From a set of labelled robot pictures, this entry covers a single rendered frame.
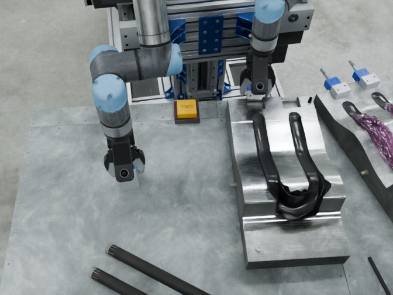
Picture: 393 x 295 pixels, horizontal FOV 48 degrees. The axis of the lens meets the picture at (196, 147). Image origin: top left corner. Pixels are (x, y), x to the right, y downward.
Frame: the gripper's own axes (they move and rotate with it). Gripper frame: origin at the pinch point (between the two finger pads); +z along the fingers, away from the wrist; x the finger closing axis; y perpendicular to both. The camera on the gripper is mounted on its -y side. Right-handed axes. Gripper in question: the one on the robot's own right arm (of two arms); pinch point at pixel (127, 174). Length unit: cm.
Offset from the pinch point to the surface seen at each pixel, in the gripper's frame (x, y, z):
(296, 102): -54, 14, -2
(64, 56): 33, 141, 85
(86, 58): 19, 136, 85
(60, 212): 20.0, -5.7, 4.5
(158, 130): -10.9, 16.7, 4.6
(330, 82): -67, 20, -2
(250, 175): -31.8, -11.1, -7.8
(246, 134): -35.4, 4.3, -4.0
